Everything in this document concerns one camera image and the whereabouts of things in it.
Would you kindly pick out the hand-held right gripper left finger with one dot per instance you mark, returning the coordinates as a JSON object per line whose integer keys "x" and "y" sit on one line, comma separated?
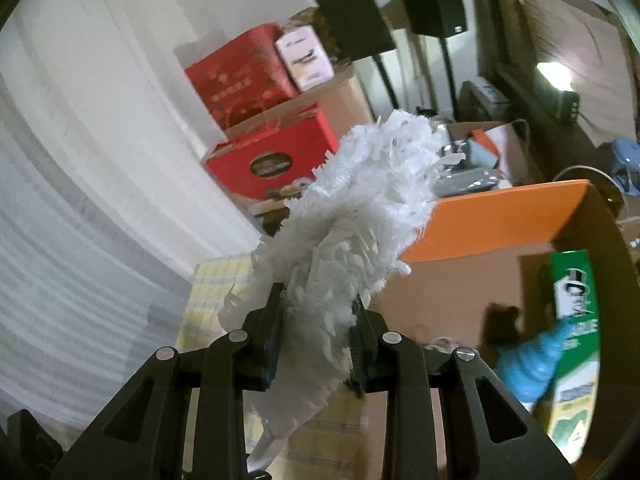
{"x": 272, "y": 355}

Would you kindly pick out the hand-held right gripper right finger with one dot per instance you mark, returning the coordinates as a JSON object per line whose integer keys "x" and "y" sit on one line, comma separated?
{"x": 359, "y": 355}

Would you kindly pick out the white fluffy duster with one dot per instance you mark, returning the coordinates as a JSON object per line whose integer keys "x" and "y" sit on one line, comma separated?
{"x": 360, "y": 200}

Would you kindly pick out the orange cardboard box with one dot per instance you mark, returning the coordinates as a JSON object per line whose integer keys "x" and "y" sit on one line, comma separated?
{"x": 500, "y": 220}

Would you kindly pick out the grey flat object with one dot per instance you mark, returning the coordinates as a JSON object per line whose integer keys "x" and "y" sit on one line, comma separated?
{"x": 465, "y": 182}

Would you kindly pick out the red box with gold label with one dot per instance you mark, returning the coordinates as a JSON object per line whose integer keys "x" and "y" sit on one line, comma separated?
{"x": 300, "y": 135}

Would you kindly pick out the green yellow toothpaste box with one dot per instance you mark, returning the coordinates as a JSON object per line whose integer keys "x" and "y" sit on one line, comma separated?
{"x": 582, "y": 267}

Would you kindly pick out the white curtain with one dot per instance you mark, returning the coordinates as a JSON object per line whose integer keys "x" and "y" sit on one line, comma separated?
{"x": 75, "y": 210}

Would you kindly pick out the tall brown cardboard box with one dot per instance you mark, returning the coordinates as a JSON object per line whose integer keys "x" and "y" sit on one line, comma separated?
{"x": 345, "y": 100}

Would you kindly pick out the black speaker stand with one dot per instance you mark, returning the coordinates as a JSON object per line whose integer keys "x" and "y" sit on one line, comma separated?
{"x": 448, "y": 75}
{"x": 386, "y": 82}

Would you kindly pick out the large red gift box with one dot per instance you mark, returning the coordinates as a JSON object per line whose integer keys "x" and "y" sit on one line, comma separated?
{"x": 235, "y": 80}

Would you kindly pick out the small printed box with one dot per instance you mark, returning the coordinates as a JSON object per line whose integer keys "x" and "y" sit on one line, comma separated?
{"x": 487, "y": 95}

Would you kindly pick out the pink tissue pack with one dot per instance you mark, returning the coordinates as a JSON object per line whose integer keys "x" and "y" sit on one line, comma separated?
{"x": 302, "y": 57}

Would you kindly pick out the black lit device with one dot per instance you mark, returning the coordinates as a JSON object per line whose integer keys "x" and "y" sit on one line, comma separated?
{"x": 567, "y": 102}

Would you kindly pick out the blue plastic stool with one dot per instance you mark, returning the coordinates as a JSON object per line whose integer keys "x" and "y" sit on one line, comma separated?
{"x": 627, "y": 152}

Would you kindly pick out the black speaker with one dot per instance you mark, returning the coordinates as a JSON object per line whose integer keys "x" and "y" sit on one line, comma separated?
{"x": 352, "y": 17}
{"x": 430, "y": 2}

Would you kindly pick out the brown padded headboard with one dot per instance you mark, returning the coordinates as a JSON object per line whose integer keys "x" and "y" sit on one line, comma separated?
{"x": 565, "y": 20}

